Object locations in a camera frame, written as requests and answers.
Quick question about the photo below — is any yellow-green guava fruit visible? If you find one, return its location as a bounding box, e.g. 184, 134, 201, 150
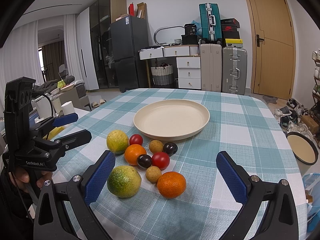
106, 129, 129, 154

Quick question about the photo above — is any orange mandarin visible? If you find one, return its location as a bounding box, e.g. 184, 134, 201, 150
124, 144, 146, 166
157, 171, 186, 199

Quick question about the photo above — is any red tomato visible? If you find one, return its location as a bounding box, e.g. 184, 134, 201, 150
129, 134, 143, 145
151, 152, 170, 170

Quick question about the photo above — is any green guava fruit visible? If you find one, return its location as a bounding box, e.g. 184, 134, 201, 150
107, 166, 142, 198

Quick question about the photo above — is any dark plum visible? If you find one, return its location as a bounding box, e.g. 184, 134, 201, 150
137, 154, 152, 169
163, 142, 178, 156

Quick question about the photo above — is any brown longan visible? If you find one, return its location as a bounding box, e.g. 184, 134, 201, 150
145, 166, 162, 183
149, 140, 164, 154

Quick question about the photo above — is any person's left hand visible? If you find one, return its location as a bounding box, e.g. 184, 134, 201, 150
9, 168, 53, 193

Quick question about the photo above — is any round cream stool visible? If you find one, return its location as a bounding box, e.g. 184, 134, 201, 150
286, 132, 318, 176

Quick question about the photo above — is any cream round plate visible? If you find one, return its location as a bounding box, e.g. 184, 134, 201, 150
133, 99, 210, 141

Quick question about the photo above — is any black refrigerator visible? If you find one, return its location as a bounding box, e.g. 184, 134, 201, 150
111, 15, 149, 92

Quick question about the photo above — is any woven laundry basket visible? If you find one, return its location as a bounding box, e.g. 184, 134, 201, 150
151, 63, 174, 86

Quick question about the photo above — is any teal plaid tablecloth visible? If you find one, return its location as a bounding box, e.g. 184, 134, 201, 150
53, 88, 307, 239

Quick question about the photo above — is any glass door wardrobe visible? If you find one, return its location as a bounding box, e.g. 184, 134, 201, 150
89, 0, 126, 89

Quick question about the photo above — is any white drawer desk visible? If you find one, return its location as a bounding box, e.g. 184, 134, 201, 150
139, 45, 201, 90

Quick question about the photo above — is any beige suitcase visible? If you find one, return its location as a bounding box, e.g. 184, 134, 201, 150
200, 44, 222, 92

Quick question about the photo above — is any silver suitcase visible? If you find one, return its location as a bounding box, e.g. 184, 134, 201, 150
222, 47, 247, 95

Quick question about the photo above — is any teal suitcase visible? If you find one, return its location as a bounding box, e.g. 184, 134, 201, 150
199, 3, 222, 44

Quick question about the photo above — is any red black shoe box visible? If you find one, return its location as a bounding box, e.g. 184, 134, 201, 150
221, 18, 240, 31

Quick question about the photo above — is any yellow black box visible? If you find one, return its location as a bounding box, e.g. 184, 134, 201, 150
225, 38, 243, 48

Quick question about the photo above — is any wooden door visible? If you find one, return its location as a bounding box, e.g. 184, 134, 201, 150
246, 0, 296, 99

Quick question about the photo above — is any black cable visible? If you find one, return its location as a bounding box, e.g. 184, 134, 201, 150
31, 92, 54, 120

